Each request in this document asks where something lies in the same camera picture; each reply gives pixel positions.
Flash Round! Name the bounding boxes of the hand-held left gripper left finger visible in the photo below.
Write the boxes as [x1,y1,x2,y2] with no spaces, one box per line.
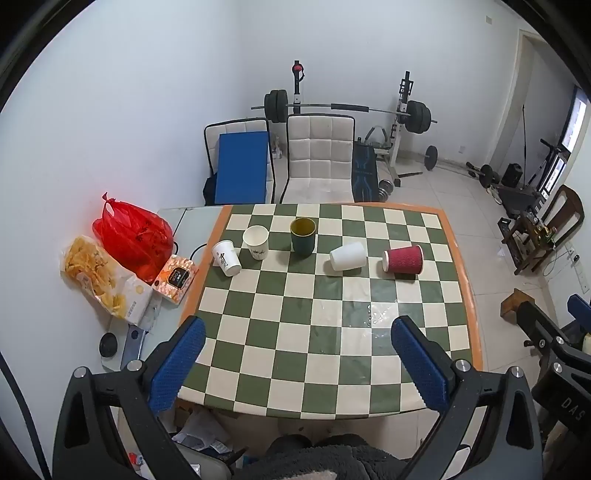
[52,316,209,480]

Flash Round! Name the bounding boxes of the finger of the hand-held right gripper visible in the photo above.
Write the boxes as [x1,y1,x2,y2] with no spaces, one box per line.
[517,301,575,365]
[568,294,591,335]

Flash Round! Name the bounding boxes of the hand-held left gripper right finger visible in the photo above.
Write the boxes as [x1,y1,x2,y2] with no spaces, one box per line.
[390,316,544,480]

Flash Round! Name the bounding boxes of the red ripple paper cup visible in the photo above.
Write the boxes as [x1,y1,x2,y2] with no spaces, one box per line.
[382,244,424,275]

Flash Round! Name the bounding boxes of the white paper cup red print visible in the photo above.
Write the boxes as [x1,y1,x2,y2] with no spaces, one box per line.
[211,240,242,278]

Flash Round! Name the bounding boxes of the plain white paper cup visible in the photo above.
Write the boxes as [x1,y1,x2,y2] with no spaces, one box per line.
[329,241,369,273]

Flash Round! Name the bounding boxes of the white paper cup black print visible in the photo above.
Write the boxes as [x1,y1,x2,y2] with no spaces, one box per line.
[242,224,271,261]

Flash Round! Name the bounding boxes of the dark green cup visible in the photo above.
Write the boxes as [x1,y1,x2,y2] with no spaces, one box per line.
[289,218,317,258]

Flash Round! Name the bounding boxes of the wooden stool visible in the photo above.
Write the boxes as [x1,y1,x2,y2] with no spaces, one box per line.
[501,288,536,325]

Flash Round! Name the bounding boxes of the grey metal tool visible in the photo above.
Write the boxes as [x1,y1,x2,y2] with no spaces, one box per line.
[121,323,149,370]

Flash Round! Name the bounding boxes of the crumpled papers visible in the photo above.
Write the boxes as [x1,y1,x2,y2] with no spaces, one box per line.
[171,406,234,455]

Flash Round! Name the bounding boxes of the orange patterned box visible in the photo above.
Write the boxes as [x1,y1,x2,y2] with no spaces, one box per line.
[152,254,199,305]

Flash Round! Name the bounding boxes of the dark wooden chair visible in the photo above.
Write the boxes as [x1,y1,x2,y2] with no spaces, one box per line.
[501,185,585,276]

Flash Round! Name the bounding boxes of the green white checkered tablecloth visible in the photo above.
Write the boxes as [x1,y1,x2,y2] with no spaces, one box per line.
[178,202,483,420]

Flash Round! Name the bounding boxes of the bag of yellow chips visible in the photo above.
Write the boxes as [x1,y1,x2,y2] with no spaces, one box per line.
[60,235,154,324]

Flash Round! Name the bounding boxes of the black exercise machine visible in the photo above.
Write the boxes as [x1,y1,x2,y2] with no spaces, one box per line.
[498,184,548,220]

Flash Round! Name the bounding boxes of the red plastic bag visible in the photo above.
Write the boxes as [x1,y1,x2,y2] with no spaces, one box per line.
[92,193,175,284]

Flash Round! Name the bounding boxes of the grey folding table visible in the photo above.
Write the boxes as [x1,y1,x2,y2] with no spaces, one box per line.
[99,206,232,372]

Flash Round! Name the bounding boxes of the black dumbbells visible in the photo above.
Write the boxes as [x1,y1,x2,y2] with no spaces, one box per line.
[465,161,500,189]

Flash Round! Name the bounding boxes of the black blue bench pad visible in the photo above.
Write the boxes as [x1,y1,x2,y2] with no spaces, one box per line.
[351,138,382,202]

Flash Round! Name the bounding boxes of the blue cushion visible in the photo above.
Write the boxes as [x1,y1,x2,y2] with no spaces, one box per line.
[215,131,271,206]

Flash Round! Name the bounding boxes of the white weight rack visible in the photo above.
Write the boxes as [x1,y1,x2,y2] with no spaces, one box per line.
[284,60,423,185]

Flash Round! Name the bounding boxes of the white padded chair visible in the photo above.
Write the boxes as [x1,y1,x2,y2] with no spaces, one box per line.
[204,117,276,206]
[279,114,356,205]

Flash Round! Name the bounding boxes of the barbell with black plates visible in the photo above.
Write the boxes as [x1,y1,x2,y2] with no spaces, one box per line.
[252,90,439,136]

